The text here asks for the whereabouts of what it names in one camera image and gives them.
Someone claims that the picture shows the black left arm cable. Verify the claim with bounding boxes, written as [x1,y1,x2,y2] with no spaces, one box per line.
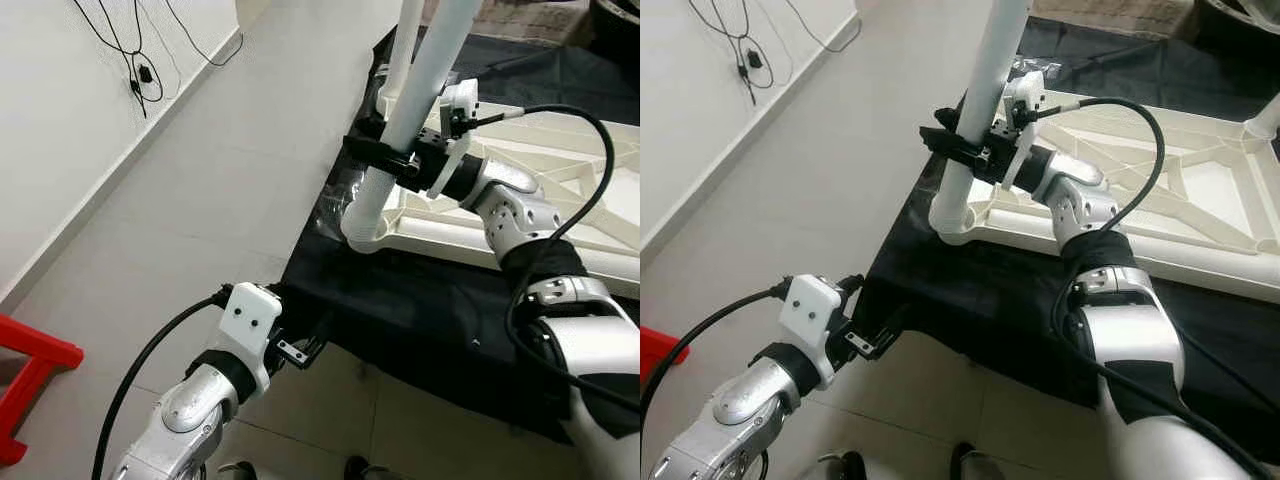
[640,282,791,421]
[92,288,233,480]

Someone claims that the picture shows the black tablecloth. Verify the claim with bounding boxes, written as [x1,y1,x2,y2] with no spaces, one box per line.
[275,25,640,446]
[855,15,1280,421]

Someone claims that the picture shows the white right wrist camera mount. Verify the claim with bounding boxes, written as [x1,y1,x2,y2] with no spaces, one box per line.
[428,80,481,196]
[1000,70,1049,191]

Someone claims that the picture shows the black looped power cable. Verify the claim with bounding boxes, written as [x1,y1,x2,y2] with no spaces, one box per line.
[690,0,776,106]
[70,0,166,119]

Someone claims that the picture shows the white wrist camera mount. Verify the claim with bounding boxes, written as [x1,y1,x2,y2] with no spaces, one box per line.
[428,80,481,196]
[778,273,846,391]
[215,283,283,396]
[1000,70,1049,191]

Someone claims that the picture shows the black trailing power cable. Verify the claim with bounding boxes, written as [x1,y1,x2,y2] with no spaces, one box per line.
[165,0,246,69]
[785,0,863,53]

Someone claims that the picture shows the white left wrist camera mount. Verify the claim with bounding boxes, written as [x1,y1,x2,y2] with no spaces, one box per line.
[778,273,846,391]
[215,283,283,396]

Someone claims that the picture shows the white plastic table top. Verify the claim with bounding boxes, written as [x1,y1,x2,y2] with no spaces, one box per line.
[340,88,640,291]
[928,88,1280,306]

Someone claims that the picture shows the red plastic stool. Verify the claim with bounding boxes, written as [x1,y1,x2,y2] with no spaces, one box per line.
[640,325,691,386]
[0,313,86,469]

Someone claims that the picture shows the black wok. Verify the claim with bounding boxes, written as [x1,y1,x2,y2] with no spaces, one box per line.
[1195,0,1280,56]
[590,0,640,46]

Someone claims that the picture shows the crumpled clear tape patch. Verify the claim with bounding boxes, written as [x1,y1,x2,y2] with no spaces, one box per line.
[315,170,366,236]

